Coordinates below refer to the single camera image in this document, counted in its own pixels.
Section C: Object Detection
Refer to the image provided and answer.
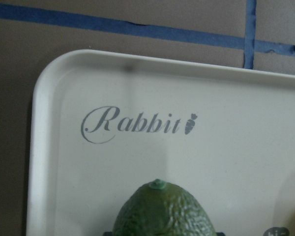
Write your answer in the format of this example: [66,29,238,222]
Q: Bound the cream Rabbit tray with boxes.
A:
[26,50,295,236]

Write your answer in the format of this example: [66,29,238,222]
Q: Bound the green lime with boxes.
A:
[112,179,217,236]

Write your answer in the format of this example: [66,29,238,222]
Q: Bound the blue tape grid lines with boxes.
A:
[0,0,295,69]

